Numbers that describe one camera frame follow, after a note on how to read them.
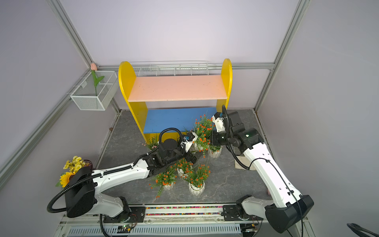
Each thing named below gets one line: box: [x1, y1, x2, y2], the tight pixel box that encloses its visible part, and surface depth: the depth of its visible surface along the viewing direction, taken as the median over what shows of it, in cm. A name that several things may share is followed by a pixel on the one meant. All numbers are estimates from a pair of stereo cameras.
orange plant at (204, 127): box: [192, 114, 216, 158], surface depth 66 cm
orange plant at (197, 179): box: [186, 163, 211, 197], surface depth 74 cm
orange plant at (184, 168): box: [174, 157, 194, 179], surface depth 78 cm
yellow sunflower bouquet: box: [55, 156, 86, 188], surface depth 66 cm
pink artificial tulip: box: [90, 62, 105, 97], surface depth 92 cm
